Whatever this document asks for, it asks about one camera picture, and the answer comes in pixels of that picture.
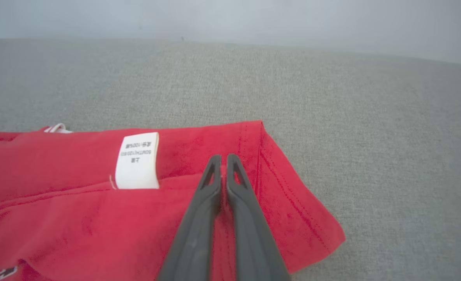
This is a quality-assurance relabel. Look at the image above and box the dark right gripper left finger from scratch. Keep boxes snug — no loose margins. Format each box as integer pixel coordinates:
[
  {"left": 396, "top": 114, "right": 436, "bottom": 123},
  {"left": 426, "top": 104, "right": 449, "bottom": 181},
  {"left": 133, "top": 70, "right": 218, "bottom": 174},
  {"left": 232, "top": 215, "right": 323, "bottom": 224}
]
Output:
[{"left": 157, "top": 155, "right": 222, "bottom": 281}]

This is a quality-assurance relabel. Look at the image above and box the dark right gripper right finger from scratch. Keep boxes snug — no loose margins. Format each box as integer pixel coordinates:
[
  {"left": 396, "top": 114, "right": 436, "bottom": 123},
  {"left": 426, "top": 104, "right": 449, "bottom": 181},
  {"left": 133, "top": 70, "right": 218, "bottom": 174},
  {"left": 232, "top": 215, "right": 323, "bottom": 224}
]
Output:
[{"left": 226, "top": 154, "right": 291, "bottom": 281}]

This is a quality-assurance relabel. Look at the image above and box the red basketball jersey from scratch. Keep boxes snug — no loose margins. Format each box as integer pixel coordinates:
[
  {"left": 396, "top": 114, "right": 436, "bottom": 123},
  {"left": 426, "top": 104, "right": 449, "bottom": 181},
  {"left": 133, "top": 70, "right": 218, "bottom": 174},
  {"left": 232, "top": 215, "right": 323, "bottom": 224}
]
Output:
[{"left": 0, "top": 120, "right": 346, "bottom": 281}]

